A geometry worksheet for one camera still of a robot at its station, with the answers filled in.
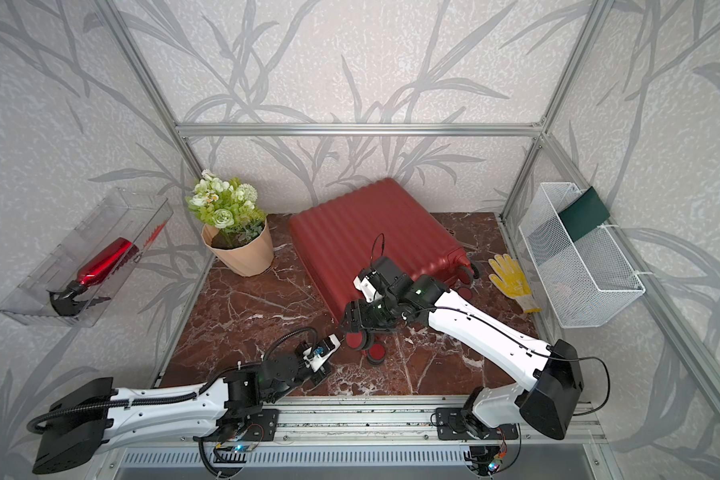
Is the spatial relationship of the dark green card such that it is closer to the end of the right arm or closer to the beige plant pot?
the end of the right arm

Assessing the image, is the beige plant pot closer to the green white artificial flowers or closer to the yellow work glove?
the green white artificial flowers

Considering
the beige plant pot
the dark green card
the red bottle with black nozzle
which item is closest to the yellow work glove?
the dark green card

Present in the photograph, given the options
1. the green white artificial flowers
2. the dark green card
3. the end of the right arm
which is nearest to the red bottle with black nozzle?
the green white artificial flowers

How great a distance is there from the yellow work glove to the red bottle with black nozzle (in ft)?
3.37

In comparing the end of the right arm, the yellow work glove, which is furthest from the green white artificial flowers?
the yellow work glove

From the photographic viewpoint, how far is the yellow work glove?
0.98 meters

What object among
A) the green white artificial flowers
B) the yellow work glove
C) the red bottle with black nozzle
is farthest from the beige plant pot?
the yellow work glove

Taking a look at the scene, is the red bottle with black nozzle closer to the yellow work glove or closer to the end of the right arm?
the end of the right arm

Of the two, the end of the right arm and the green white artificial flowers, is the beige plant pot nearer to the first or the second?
the green white artificial flowers

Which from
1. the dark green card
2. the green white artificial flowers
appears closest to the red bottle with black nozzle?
the green white artificial flowers

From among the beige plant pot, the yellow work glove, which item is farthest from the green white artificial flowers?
the yellow work glove

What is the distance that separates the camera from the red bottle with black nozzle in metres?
0.60

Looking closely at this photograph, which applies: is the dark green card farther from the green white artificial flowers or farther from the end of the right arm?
the green white artificial flowers

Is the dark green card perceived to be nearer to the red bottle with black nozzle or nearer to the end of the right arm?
the end of the right arm
